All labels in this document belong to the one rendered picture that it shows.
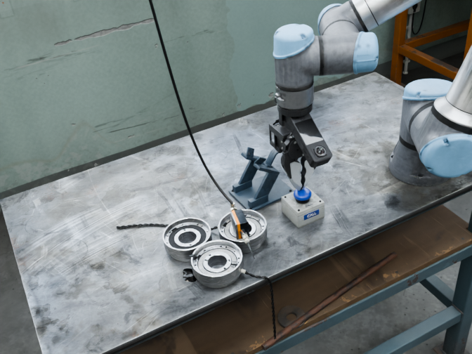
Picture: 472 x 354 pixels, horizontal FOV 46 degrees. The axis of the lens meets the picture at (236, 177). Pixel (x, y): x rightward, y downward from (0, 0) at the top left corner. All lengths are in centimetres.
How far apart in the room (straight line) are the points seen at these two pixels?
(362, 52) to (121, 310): 67
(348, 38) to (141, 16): 171
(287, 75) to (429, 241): 73
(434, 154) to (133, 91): 187
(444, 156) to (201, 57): 187
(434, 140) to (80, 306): 78
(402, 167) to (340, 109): 37
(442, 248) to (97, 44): 175
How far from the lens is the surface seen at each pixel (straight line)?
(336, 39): 108
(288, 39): 104
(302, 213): 123
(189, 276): 116
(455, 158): 120
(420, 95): 128
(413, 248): 159
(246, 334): 137
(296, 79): 107
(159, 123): 291
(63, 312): 118
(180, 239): 123
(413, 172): 138
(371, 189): 136
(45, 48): 261
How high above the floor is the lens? 163
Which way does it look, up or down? 36 degrees down
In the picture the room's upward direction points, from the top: 6 degrees counter-clockwise
